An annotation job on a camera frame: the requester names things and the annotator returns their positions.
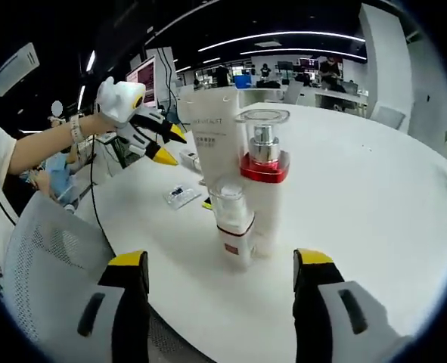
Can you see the person's left hand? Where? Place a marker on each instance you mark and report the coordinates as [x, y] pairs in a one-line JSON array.
[[94, 125]]

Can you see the white gold-capped skincare tube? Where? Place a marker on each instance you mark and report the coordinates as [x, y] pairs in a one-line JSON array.
[[212, 128]]

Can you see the computer monitor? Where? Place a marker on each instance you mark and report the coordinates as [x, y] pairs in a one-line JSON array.
[[143, 77]]

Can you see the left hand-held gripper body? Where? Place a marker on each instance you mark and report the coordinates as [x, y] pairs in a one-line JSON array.
[[119, 100]]

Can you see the white wristwatch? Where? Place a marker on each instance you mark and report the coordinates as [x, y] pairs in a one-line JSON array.
[[76, 128]]

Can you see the small white skincare bottle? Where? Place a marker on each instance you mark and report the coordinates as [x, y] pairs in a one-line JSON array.
[[191, 160]]

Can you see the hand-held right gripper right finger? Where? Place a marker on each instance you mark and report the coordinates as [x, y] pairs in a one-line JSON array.
[[310, 321]]

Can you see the large white red-collared skincare bottle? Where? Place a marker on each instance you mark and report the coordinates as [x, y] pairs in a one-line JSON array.
[[268, 211]]

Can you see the blue box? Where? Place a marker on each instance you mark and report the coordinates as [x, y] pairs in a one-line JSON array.
[[243, 82]]

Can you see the white mesh office chair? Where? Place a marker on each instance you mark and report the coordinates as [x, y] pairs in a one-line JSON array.
[[49, 264]]

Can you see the slim clear-capped skincare spray bottle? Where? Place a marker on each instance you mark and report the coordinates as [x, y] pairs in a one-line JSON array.
[[232, 234]]

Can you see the long ceiling light strip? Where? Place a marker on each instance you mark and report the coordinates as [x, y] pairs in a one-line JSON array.
[[306, 51], [283, 35]]

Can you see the white ceiling air conditioner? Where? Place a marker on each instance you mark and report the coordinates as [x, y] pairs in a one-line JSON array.
[[15, 68]]

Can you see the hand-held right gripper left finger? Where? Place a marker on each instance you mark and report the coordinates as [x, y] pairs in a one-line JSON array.
[[128, 321]]

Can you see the black and green sachet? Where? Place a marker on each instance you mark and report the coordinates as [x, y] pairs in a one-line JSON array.
[[207, 204]]

